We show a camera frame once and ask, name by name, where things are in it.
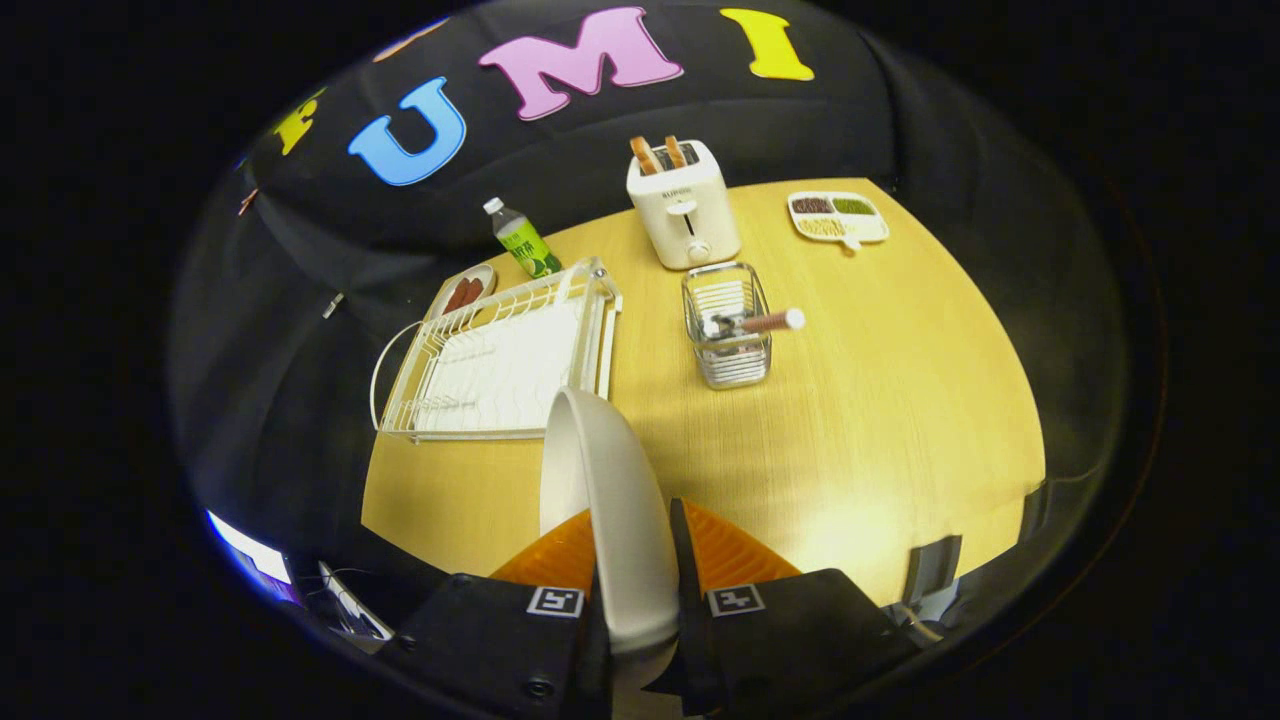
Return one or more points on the small plate with sausages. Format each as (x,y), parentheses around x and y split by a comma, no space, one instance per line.
(488,272)

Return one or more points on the red sausage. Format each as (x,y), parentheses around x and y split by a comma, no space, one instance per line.
(473,289)
(457,298)

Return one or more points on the large beige plate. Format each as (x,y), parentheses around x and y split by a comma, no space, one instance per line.
(625,520)

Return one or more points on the lit computer monitor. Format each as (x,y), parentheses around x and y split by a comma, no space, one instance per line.
(250,550)

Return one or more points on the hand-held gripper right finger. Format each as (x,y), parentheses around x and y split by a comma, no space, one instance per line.
(685,560)

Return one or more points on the white slim device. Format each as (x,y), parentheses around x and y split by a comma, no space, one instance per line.
(355,605)

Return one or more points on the divided tray with beans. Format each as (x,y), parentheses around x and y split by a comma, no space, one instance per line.
(872,228)

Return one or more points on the red cloth clip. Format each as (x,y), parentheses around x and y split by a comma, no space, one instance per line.
(246,201)

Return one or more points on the black table bracket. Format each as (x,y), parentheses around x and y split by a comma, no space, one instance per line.
(932,570)

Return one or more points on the toast slice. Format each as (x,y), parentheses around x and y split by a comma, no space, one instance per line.
(676,151)
(645,155)

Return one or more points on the white toaster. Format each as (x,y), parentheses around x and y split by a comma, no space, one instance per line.
(690,225)

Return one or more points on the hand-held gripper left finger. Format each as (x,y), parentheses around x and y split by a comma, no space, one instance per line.
(500,640)

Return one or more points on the white cloth clip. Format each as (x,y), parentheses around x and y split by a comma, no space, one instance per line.
(333,305)

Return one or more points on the green label drink bottle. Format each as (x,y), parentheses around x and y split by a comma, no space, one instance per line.
(525,245)

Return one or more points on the black backdrop cloth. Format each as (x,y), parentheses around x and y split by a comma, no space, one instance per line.
(560,150)

